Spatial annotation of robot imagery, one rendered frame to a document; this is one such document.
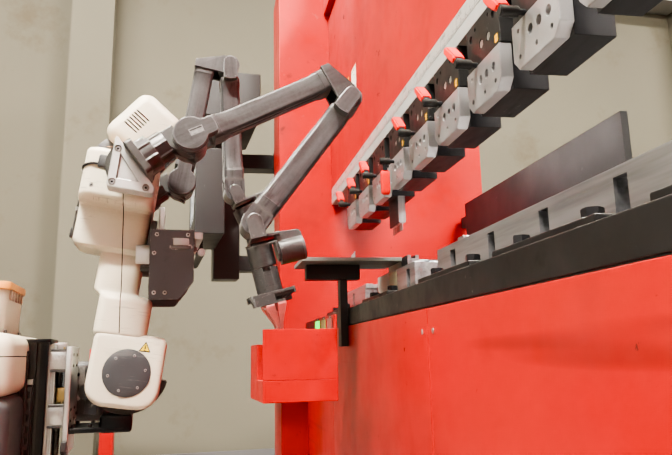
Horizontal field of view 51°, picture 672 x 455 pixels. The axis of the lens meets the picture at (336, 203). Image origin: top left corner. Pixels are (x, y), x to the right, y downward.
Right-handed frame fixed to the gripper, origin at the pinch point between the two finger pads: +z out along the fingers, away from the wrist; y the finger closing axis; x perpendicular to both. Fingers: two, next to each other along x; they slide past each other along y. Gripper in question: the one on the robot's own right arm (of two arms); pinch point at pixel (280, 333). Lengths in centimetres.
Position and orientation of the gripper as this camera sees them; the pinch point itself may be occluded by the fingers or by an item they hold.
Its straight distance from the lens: 155.4
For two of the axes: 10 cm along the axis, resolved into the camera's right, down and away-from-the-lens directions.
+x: -2.5, 2.0, 9.5
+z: 2.6, 9.6, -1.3
